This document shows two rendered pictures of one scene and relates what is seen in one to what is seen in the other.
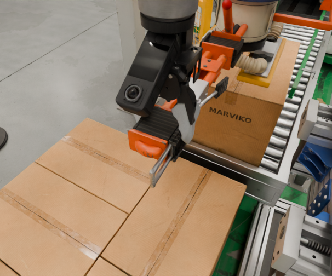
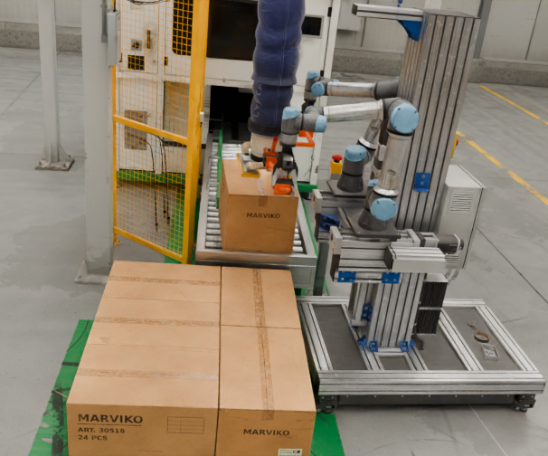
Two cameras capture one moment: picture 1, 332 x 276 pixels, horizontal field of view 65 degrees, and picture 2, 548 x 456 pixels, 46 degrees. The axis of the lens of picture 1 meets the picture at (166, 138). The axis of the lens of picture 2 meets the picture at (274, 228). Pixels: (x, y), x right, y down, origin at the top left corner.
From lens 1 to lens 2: 2.61 m
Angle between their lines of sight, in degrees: 36
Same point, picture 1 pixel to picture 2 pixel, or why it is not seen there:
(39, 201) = (140, 315)
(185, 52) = not seen: hidden behind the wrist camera
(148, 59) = (287, 155)
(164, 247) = (259, 309)
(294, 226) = (335, 231)
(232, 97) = (263, 200)
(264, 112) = (288, 205)
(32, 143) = not seen: outside the picture
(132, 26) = (106, 169)
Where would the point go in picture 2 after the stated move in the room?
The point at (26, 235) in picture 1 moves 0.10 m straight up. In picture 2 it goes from (154, 332) to (154, 313)
